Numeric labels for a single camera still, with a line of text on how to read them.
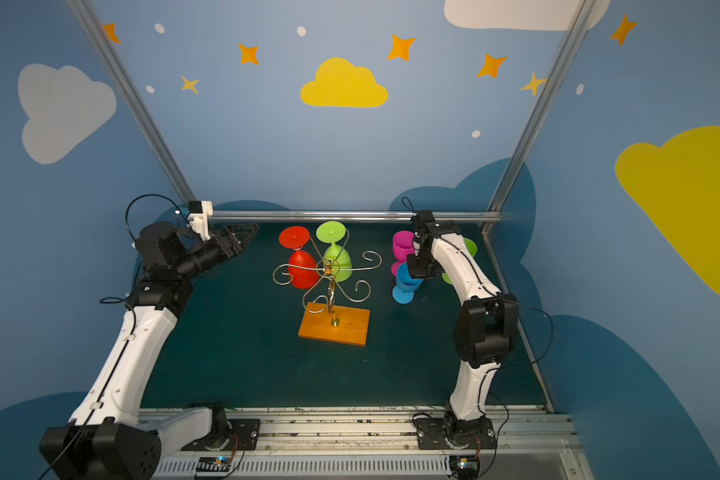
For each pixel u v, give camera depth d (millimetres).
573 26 719
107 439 367
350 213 1566
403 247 957
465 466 733
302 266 689
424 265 770
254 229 662
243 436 735
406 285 860
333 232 737
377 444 736
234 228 624
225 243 606
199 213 626
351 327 922
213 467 731
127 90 807
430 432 749
